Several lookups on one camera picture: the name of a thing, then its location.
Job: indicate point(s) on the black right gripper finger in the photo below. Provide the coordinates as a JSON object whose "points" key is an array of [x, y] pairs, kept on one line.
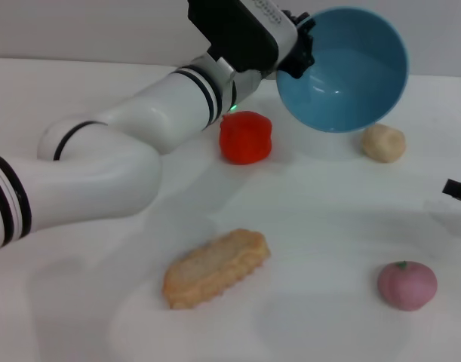
{"points": [[458, 190]]}

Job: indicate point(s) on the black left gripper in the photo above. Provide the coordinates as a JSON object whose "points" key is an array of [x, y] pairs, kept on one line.
{"points": [[300, 49]]}

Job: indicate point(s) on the blue bowl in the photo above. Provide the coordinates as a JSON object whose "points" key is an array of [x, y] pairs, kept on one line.
{"points": [[351, 75]]}

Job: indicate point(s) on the orange striped bread roll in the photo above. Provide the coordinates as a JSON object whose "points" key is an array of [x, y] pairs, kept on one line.
{"points": [[215, 269]]}

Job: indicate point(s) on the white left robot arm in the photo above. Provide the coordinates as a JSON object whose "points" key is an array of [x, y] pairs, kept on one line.
{"points": [[102, 158]]}

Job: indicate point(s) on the red toy pepper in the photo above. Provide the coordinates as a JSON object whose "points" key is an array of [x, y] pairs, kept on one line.
{"points": [[247, 137]]}

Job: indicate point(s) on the pink toy peach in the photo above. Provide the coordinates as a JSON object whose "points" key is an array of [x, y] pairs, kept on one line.
{"points": [[407, 286]]}

